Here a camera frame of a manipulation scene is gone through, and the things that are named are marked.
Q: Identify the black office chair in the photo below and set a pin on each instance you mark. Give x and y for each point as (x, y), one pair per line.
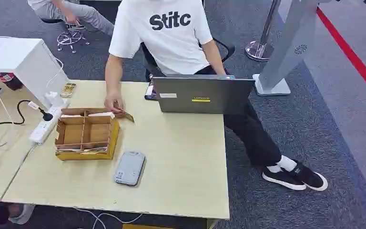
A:
(150, 60)

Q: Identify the white power strip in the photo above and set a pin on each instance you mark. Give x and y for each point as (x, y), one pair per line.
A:
(45, 126)

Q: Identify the chrome chair base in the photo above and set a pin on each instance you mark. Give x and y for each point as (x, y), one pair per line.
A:
(71, 38)

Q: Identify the person's right hand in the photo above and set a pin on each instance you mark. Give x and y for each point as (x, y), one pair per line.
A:
(113, 101)

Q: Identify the white cards in box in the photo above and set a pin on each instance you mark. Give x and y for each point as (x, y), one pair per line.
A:
(101, 114)

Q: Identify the grey flat device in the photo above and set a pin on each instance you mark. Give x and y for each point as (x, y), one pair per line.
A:
(129, 168)

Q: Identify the grey shoe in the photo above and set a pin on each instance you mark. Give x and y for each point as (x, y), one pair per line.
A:
(22, 214)

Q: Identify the chrome stanchion post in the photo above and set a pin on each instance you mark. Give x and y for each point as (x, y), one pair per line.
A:
(260, 47)

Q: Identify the grey stand with white base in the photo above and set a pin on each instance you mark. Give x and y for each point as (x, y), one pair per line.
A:
(287, 41)

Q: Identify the person in grey trousers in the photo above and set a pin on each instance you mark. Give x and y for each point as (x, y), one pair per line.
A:
(72, 11)

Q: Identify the person in white shirt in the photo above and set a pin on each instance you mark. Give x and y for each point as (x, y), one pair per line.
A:
(170, 47)

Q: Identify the red and black bottle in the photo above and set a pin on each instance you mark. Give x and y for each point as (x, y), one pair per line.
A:
(10, 80)

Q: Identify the brown card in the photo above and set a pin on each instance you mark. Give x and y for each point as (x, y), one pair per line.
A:
(128, 116)

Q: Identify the white cabinet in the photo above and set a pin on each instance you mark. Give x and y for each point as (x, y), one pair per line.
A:
(22, 61)

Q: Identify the grey laptop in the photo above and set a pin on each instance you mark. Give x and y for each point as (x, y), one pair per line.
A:
(202, 96)

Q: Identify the wooden card box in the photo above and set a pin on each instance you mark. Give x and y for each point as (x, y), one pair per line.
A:
(85, 134)

